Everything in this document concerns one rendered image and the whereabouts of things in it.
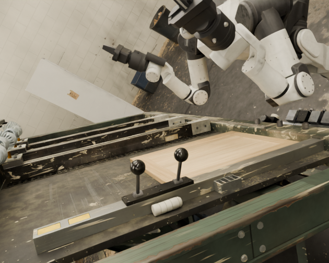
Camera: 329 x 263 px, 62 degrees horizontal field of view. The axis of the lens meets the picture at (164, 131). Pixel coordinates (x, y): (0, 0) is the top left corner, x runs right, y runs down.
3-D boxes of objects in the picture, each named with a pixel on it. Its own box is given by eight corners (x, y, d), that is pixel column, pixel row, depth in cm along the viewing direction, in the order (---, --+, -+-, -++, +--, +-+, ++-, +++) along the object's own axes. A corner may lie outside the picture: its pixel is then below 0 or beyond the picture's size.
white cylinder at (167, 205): (156, 218, 69) (184, 207, 72) (154, 207, 69) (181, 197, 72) (152, 214, 72) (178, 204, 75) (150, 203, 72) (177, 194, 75)
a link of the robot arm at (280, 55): (286, 100, 99) (262, 43, 98) (323, 88, 88) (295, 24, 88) (270, 110, 92) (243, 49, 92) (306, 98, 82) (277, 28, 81)
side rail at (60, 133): (145, 124, 269) (143, 114, 267) (22, 153, 227) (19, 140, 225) (143, 124, 276) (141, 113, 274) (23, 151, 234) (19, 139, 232)
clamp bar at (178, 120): (187, 126, 189) (181, 91, 185) (-10, 174, 144) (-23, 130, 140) (180, 124, 198) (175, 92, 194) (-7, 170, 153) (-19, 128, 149)
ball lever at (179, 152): (186, 187, 78) (191, 152, 70) (174, 191, 76) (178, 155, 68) (179, 178, 80) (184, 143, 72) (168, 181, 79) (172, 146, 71)
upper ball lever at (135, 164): (147, 200, 73) (148, 164, 65) (133, 205, 72) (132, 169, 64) (141, 190, 76) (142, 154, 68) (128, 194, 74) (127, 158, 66)
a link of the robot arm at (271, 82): (238, 83, 85) (278, 117, 92) (266, 70, 77) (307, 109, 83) (246, 59, 90) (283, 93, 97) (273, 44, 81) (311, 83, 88)
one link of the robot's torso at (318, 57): (334, 55, 151) (272, 28, 132) (369, 50, 135) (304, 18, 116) (328, 82, 152) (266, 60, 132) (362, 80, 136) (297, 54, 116)
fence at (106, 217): (324, 150, 98) (323, 139, 97) (37, 254, 62) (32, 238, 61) (312, 148, 102) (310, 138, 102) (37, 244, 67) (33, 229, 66)
